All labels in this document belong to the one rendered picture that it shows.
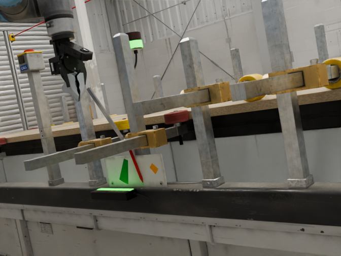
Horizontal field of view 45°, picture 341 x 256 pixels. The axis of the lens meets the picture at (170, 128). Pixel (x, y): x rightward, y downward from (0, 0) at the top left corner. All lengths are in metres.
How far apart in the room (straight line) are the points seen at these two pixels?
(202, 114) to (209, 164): 0.14
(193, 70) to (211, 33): 8.68
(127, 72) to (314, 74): 0.57
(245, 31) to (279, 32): 8.32
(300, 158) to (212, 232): 0.37
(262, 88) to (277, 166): 0.52
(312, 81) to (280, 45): 0.11
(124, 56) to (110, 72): 10.19
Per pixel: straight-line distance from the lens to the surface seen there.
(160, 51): 10.76
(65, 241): 2.24
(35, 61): 1.67
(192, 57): 1.09
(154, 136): 1.21
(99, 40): 11.50
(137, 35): 1.31
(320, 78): 0.93
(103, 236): 1.97
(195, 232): 1.25
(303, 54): 8.71
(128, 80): 1.26
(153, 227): 1.36
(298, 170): 0.99
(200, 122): 1.10
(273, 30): 0.97
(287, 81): 0.87
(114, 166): 1.36
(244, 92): 0.72
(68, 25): 1.35
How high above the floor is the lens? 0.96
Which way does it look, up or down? 4 degrees down
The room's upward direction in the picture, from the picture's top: 10 degrees counter-clockwise
